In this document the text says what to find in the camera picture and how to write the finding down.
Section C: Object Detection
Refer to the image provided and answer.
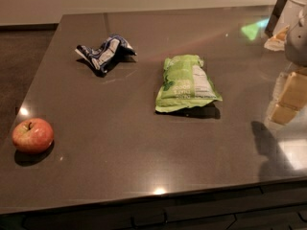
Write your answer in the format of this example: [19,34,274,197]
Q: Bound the red apple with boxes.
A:
[12,118,54,154]

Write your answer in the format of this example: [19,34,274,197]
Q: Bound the crumpled blue white chip bag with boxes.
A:
[75,34,136,74]

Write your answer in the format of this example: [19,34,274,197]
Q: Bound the dark cabinet drawers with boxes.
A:
[0,180,307,230]

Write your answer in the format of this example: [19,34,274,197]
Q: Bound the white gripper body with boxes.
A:
[285,5,307,67]

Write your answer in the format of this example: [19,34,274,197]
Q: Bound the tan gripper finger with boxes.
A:
[270,69,307,125]
[264,26,289,52]

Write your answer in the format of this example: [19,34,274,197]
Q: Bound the green rice chip bag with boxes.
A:
[155,55,223,113]

